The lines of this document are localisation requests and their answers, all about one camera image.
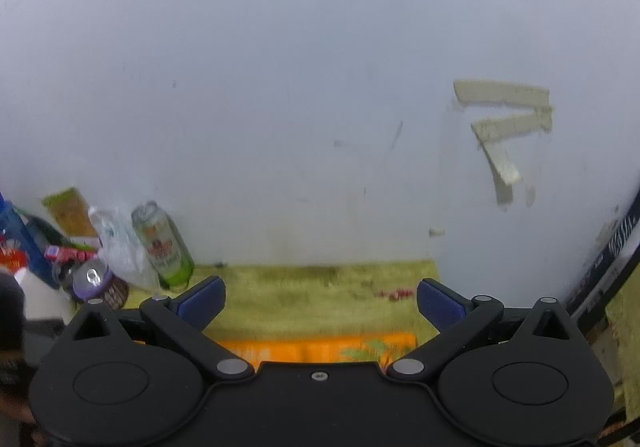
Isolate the peeling tape on wall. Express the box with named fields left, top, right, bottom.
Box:
left=454, top=80, right=553, bottom=207

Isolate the blue cap bottle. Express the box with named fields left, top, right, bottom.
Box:
left=1, top=198, right=58, bottom=289

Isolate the clear plastic bag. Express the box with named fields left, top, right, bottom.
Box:
left=88, top=206, right=160, bottom=293

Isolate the purple brown drink can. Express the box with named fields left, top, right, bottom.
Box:
left=72, top=259, right=129, bottom=309

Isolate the black metal stand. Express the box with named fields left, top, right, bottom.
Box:
left=564, top=194, right=639, bottom=317

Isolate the white paper cup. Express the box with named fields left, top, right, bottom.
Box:
left=14, top=268, right=75, bottom=325

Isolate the dark green bottle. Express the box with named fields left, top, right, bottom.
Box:
left=17, top=210, right=96, bottom=251

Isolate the red pink small packet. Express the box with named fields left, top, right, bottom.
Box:
left=43, top=245, right=96, bottom=263

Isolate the green beverage can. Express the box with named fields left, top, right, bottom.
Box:
left=131, top=201, right=193, bottom=291

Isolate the red snack bag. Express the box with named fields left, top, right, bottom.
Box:
left=0, top=237, right=28, bottom=275

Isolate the person's right hand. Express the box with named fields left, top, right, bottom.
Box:
left=1, top=273, right=36, bottom=424

